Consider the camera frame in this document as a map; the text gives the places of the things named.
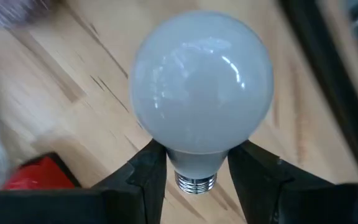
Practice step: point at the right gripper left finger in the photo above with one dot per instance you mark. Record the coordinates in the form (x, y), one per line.
(73, 205)

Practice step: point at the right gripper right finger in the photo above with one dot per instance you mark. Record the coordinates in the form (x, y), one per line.
(291, 202)

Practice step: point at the white lightbulb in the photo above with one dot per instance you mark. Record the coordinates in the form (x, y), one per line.
(200, 87)

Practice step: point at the red stapler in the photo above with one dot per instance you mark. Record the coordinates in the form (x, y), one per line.
(39, 175)

